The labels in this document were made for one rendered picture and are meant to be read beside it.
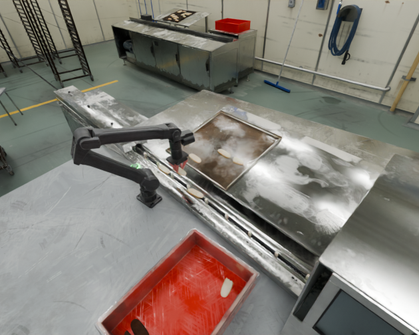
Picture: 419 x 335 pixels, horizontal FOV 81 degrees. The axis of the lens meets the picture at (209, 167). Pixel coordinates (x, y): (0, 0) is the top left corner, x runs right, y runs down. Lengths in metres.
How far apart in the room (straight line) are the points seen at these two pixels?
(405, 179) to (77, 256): 1.24
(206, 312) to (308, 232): 0.52
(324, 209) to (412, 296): 0.66
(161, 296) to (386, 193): 0.82
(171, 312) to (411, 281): 0.73
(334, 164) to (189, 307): 0.97
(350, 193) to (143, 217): 1.00
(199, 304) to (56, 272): 0.61
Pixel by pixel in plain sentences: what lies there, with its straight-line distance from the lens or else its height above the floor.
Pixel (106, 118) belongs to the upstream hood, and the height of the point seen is 0.92.
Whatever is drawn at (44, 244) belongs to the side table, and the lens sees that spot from 1.39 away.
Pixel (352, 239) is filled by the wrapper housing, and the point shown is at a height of 1.30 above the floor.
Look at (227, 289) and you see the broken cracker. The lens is 1.04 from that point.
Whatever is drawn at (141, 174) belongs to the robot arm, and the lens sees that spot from 1.20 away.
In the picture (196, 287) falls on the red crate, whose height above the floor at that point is 0.82.
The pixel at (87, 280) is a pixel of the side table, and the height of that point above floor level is 0.82.
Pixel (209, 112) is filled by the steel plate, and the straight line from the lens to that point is 2.09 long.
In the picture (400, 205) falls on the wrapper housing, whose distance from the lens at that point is 0.80.
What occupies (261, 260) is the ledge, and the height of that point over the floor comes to 0.86.
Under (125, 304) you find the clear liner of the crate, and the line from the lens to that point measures 1.00.
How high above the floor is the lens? 1.79
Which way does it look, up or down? 40 degrees down
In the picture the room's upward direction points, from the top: 2 degrees counter-clockwise
